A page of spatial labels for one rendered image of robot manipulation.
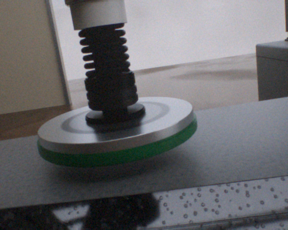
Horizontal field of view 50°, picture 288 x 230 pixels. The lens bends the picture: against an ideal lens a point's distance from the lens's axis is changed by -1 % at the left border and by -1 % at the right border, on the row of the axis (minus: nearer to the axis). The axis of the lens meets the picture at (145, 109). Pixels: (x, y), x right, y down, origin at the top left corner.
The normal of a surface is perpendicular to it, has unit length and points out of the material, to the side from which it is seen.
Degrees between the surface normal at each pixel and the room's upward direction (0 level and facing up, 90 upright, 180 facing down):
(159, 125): 0
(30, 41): 90
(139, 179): 0
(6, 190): 0
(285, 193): 45
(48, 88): 90
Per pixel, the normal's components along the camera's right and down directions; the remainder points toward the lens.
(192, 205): -0.11, -0.51
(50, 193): -0.14, -0.96
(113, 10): 0.63, 0.10
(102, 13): 0.29, 0.19
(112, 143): 0.06, 0.23
